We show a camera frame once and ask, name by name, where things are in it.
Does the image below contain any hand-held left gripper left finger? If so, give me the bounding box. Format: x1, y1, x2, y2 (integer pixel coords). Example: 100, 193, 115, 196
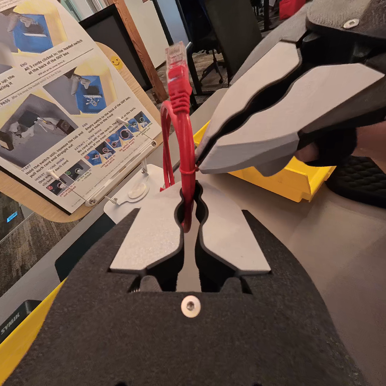
109, 188, 185, 291

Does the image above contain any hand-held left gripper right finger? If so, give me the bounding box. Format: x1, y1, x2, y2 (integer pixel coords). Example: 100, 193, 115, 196
194, 180, 271, 279

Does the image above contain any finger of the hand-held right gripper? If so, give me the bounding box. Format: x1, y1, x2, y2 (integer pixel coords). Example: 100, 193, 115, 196
197, 63, 386, 178
194, 40, 303, 160

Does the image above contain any yellow plastic bin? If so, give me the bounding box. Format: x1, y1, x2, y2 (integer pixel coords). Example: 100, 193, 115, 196
193, 121, 337, 203
0, 277, 67, 377

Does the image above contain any red ethernet cable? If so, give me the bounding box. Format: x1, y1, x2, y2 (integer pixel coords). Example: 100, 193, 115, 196
160, 41, 199, 233

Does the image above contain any person's right hand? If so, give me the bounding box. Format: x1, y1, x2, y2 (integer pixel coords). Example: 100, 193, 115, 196
294, 121, 386, 167

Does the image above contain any black office chair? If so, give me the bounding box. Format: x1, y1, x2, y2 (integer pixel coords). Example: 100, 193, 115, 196
197, 39, 233, 92

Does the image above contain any black flat panel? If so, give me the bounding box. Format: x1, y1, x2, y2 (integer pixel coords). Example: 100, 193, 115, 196
54, 211, 119, 282

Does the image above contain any black textured armrest pad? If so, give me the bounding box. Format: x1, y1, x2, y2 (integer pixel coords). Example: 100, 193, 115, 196
326, 155, 386, 208

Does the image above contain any black framed panel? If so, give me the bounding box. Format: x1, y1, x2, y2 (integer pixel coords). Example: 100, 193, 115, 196
79, 11, 151, 91

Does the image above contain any printed instruction sheet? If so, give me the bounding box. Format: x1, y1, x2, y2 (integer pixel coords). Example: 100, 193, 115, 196
0, 0, 163, 215

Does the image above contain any black power adapter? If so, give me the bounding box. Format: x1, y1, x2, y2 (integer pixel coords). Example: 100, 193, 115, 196
0, 299, 42, 345

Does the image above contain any wooden post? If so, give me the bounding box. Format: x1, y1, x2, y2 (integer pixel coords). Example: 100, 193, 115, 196
112, 0, 169, 104

